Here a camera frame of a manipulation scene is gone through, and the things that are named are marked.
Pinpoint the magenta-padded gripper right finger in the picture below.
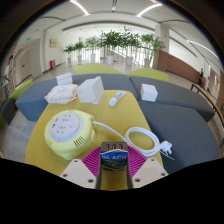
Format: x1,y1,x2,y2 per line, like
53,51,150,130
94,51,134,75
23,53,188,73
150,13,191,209
125,146,169,190

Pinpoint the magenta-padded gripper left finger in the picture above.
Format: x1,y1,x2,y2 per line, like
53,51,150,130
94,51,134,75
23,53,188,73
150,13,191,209
59,146,104,190

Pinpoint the round yellow-green power strip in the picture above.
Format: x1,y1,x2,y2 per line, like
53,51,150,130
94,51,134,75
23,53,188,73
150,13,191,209
44,109,97,161

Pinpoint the wide grey upholstered sofa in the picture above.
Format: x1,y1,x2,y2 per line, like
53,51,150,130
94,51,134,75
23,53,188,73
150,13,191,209
138,100,223,174

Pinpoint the white tube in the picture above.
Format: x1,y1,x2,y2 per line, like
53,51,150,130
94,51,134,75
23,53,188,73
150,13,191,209
108,90,127,108

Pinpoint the small white cube box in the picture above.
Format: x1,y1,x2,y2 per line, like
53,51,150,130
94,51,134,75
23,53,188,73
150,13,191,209
139,83,159,103

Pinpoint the large white box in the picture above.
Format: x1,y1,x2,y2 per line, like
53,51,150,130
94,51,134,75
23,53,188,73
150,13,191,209
76,75,105,105

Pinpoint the plastic-wrapped tissue pack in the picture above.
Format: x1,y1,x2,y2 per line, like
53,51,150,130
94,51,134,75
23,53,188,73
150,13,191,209
44,83,79,105

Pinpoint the stack of white boxes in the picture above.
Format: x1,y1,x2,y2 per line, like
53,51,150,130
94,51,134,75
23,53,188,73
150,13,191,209
55,72,74,86

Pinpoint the small green upholstered seat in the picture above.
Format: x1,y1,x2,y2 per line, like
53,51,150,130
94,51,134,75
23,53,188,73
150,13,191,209
126,67,170,83

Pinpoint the large green upholstered seat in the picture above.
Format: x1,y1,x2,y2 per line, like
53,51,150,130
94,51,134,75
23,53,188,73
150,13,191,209
72,63,126,76

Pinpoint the wooden bench with black legs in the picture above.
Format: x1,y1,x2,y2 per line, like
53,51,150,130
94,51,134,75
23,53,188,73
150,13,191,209
190,82,224,118

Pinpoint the dark grey ottoman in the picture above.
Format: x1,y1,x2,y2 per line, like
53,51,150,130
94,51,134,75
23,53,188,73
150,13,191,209
0,97,16,126

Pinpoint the green upholstered bench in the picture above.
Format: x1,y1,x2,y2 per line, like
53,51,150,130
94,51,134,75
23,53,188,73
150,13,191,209
8,78,34,101

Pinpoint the brown wooden counter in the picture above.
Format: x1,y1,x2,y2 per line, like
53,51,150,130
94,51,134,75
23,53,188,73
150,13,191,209
156,49,201,84

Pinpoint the person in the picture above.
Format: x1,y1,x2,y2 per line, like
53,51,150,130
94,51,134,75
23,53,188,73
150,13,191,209
198,68,205,87
1,54,14,98

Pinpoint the group of potted green plants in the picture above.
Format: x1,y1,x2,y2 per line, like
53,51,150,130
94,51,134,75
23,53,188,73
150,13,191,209
63,28,166,68

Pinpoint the group of ceiling light strips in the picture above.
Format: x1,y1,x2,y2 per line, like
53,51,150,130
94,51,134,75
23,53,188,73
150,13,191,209
69,0,218,58

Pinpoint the white power cable with plug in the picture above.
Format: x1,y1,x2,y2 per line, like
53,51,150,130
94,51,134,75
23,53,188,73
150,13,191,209
91,120,174,158

